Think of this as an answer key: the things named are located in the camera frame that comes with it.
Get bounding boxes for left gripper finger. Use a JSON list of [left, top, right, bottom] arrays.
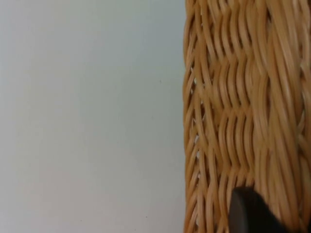
[[229, 186, 287, 233]]

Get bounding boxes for pale wicker basket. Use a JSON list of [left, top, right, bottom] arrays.
[[182, 0, 311, 233]]

